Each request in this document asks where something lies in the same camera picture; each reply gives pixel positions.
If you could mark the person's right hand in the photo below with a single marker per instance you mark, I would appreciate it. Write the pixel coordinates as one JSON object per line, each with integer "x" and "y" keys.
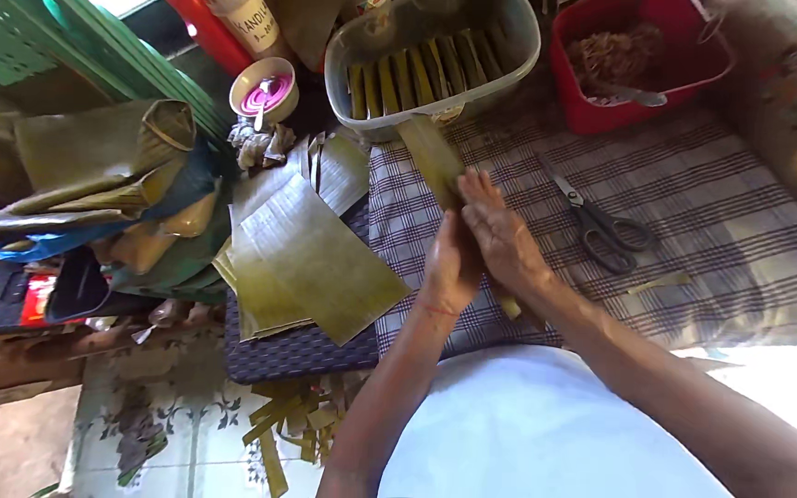
{"x": 511, "y": 243}

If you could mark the person's left hand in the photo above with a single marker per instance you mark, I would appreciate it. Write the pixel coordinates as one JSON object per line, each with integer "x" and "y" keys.
{"x": 452, "y": 270}

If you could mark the person's right fingers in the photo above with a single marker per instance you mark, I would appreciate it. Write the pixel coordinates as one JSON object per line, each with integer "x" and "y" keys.
{"x": 482, "y": 194}

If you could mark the person's left thumb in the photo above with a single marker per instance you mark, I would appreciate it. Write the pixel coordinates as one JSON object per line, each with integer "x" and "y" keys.
{"x": 447, "y": 232}

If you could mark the green banana leaf roll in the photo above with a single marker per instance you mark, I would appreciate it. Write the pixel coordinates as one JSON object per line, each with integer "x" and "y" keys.
{"x": 432, "y": 153}

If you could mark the person's right forearm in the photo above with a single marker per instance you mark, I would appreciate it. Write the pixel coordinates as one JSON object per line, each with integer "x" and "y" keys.
{"x": 654, "y": 377}

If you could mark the person's left forearm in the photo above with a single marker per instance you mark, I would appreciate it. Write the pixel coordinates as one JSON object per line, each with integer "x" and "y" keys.
{"x": 390, "y": 395}

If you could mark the plaid cloth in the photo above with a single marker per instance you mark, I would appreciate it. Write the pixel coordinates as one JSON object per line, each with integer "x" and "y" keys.
{"x": 530, "y": 155}

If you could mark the clear plastic container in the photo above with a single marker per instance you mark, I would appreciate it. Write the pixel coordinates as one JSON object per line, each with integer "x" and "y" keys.
{"x": 433, "y": 122}

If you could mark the red plastic tub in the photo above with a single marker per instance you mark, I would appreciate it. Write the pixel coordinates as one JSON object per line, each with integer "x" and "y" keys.
{"x": 587, "y": 119}

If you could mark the row of leaf-wrapped rolls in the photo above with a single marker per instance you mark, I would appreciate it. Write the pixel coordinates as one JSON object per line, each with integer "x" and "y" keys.
{"x": 404, "y": 81}

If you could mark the stack of cut banana leaves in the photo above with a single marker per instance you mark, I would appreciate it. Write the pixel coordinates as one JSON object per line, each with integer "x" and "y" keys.
{"x": 312, "y": 259}

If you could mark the shredded brown filling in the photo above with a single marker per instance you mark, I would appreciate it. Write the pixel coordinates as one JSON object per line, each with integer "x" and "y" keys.
{"x": 606, "y": 57}

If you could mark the metal spoon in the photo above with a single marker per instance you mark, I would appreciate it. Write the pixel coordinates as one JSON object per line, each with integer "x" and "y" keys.
{"x": 642, "y": 97}

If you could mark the dark woven table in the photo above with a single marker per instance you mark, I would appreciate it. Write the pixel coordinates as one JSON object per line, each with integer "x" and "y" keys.
{"x": 301, "y": 356}

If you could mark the small leaf strip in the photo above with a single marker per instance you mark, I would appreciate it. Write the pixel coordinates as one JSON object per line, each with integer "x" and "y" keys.
{"x": 660, "y": 283}

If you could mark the cream cup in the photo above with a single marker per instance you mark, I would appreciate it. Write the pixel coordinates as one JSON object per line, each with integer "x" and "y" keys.
{"x": 283, "y": 109}

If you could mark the crumpled grey wrapper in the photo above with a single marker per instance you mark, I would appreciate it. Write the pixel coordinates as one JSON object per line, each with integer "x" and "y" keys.
{"x": 257, "y": 146}

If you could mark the person's body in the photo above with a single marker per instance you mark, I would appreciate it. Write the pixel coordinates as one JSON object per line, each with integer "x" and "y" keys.
{"x": 544, "y": 429}

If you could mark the white spoon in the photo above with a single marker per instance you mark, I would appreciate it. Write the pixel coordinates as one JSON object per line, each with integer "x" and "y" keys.
{"x": 261, "y": 108}

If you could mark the pile of leaf scraps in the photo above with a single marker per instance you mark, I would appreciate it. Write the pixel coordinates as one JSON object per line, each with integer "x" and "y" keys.
{"x": 305, "y": 420}

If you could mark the blue plastic bag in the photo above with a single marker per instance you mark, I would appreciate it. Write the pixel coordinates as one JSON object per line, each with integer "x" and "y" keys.
{"x": 187, "y": 176}

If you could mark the jar with handwritten label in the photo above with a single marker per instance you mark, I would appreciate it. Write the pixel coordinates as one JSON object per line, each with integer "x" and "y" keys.
{"x": 252, "y": 26}

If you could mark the red bottle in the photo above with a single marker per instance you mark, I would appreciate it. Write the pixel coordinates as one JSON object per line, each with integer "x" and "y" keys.
{"x": 213, "y": 36}

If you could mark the green plastic chairs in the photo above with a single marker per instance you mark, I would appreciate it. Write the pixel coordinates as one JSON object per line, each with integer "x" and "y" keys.
{"x": 118, "y": 66}

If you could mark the crumpled dark leaf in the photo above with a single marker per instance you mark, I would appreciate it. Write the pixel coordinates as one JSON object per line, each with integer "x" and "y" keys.
{"x": 138, "y": 436}

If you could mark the large folded banana leaves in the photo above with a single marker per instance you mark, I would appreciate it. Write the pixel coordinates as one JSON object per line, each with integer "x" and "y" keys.
{"x": 84, "y": 149}

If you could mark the red packet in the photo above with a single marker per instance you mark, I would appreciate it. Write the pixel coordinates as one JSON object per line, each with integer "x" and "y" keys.
{"x": 38, "y": 299}

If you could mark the wooden bench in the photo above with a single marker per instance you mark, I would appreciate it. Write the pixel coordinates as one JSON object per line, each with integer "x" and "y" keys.
{"x": 45, "y": 358}

